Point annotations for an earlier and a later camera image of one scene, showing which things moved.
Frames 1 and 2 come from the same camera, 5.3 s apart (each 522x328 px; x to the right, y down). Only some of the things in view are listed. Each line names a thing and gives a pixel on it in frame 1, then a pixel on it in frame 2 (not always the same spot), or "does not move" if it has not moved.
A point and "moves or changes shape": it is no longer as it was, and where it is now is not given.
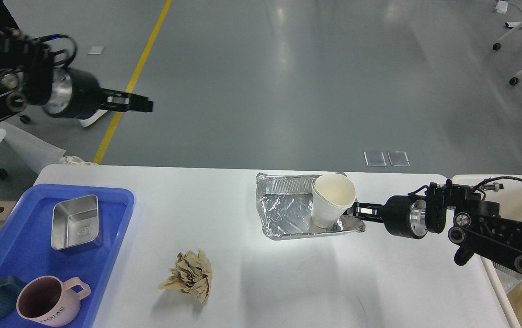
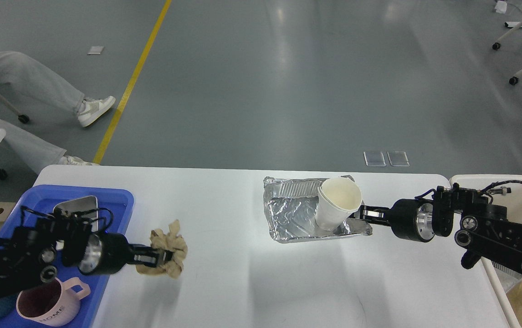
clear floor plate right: (399, 158) does not move
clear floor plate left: (375, 158) does not move
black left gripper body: (74, 94) -> (103, 253)
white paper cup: (332, 194) moves or changes shape
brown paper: (192, 274) -> (171, 241)
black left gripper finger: (112, 99) -> (140, 254)
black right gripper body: (406, 216) does not move
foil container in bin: (508, 278) does not move
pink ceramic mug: (49, 301) does not move
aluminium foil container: (284, 208) moves or changes shape
